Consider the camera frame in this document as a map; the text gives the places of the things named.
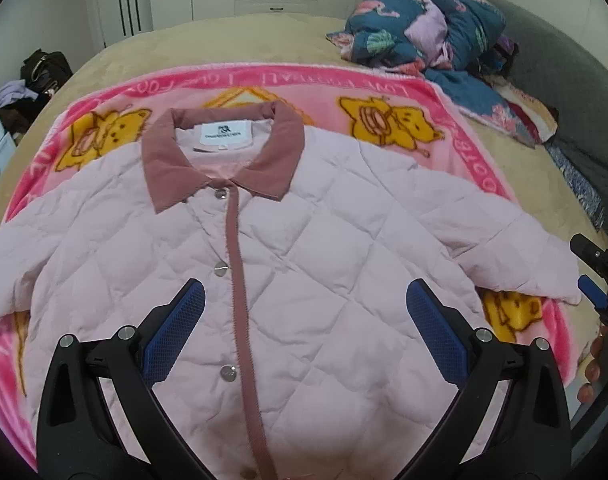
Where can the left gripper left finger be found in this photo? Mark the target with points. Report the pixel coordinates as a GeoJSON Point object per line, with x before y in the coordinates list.
{"type": "Point", "coordinates": [76, 435]}

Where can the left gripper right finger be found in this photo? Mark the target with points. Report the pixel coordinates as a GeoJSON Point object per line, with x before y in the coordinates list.
{"type": "Point", "coordinates": [509, 418]}

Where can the pink quilted jacket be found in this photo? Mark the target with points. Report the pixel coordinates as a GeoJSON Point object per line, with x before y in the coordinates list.
{"type": "Point", "coordinates": [305, 362]}

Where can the person's right hand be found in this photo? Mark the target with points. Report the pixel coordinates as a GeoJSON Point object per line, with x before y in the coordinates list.
{"type": "Point", "coordinates": [593, 370]}

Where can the beige bed sheet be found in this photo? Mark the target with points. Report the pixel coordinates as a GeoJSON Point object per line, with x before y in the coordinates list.
{"type": "Point", "coordinates": [237, 61]}

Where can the grey quilted headboard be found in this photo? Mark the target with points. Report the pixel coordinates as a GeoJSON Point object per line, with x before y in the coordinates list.
{"type": "Point", "coordinates": [559, 72]}

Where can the pink cartoon blanket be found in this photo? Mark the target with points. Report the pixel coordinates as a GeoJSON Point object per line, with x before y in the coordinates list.
{"type": "Point", "coordinates": [512, 316]}

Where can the blue flamingo quilt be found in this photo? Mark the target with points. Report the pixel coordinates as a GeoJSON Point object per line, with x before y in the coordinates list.
{"type": "Point", "coordinates": [461, 46]}

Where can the purple cloth pile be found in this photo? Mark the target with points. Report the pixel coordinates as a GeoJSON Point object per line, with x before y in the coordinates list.
{"type": "Point", "coordinates": [15, 90]}

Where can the black bag on floor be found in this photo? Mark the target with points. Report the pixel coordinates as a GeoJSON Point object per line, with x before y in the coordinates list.
{"type": "Point", "coordinates": [46, 72]}

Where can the white door with bags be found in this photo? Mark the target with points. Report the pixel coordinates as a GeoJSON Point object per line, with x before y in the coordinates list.
{"type": "Point", "coordinates": [112, 21]}

